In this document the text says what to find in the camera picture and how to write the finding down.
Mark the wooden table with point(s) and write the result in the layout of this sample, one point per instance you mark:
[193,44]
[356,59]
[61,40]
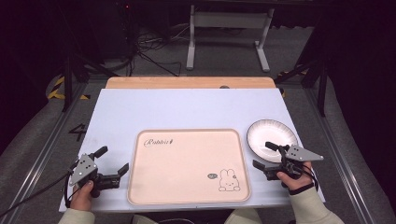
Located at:
[190,82]

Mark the pink tray with rabbit print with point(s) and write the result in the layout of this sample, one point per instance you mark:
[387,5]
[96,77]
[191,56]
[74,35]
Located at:
[186,168]

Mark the dark computer case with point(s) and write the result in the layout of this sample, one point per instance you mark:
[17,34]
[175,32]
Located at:
[120,28]

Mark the person's left leg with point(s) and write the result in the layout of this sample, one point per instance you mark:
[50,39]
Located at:
[144,220]

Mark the yellow black floor tape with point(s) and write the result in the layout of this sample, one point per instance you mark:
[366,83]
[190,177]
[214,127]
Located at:
[56,90]
[291,73]

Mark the white plate with dark rim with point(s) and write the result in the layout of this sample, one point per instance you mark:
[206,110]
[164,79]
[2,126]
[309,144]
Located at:
[267,133]

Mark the aluminium floor rail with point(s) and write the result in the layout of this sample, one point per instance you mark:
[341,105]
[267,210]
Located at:
[40,158]
[339,155]

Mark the white metal stand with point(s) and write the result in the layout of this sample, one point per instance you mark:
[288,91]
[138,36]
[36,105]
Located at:
[230,20]

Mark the black wristband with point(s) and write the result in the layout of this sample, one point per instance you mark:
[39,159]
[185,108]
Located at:
[301,189]

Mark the person's right leg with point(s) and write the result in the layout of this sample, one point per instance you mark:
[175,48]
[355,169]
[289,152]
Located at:
[244,216]

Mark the person's leg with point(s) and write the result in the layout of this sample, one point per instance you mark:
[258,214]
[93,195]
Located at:
[244,216]
[144,220]

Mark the person's right hand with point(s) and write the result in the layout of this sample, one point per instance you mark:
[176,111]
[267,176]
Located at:
[295,183]

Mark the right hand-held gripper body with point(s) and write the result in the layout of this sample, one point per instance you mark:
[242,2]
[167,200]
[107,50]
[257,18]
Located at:
[299,154]

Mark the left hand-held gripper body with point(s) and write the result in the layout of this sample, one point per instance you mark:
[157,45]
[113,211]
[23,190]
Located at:
[83,170]

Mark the white table board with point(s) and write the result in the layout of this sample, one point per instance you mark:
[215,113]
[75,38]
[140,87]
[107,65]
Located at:
[186,109]

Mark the black tripod stand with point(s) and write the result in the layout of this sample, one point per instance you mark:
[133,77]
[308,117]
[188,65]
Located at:
[67,77]
[322,84]

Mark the person's left hand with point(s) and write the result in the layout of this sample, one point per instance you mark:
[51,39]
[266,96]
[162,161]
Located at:
[81,196]

